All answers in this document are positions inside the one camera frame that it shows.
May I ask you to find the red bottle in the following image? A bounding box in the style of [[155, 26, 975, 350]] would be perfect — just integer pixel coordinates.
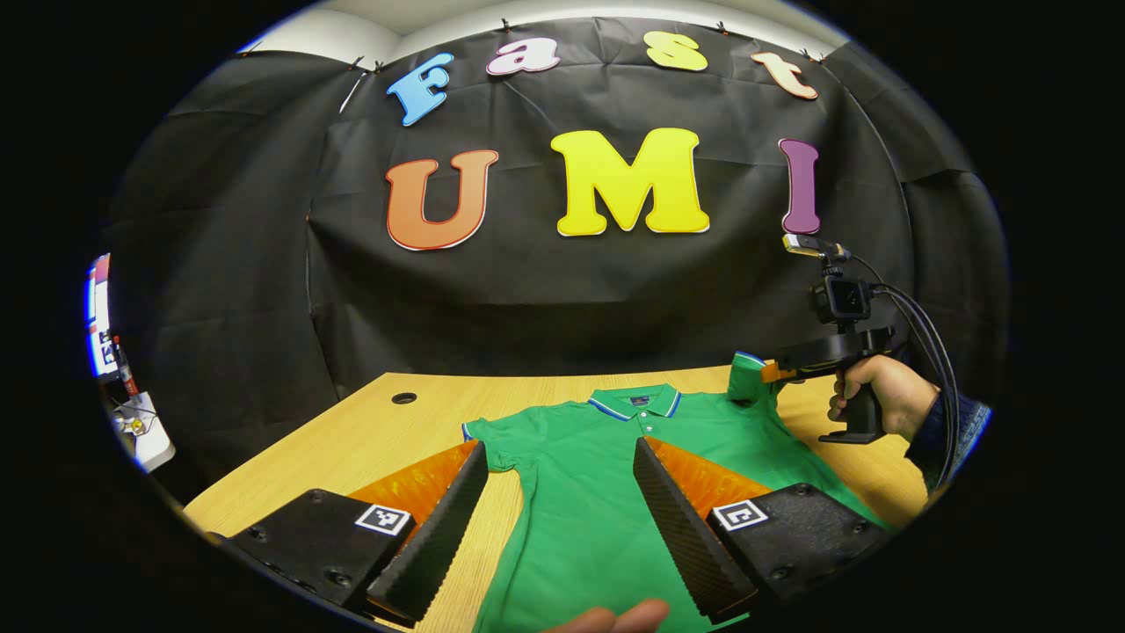
[[112, 337, 140, 398]]

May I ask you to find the white side table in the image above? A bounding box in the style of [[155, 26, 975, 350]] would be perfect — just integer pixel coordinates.
[[110, 391, 177, 473]]

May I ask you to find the green T-shirt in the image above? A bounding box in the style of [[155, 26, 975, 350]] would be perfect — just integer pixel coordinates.
[[461, 352, 890, 633]]

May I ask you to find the white wall poster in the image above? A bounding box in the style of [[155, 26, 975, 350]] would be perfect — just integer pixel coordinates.
[[85, 253, 120, 379]]

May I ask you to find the black backdrop cloth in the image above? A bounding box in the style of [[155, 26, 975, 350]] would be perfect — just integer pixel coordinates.
[[101, 16, 1012, 480]]

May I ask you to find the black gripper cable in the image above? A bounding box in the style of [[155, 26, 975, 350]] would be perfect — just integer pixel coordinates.
[[848, 253, 961, 491]]

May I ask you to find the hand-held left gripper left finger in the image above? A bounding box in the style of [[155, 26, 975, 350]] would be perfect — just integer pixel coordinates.
[[224, 440, 490, 627]]

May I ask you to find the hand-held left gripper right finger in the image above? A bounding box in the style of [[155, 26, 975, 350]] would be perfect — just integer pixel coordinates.
[[633, 435, 889, 625]]

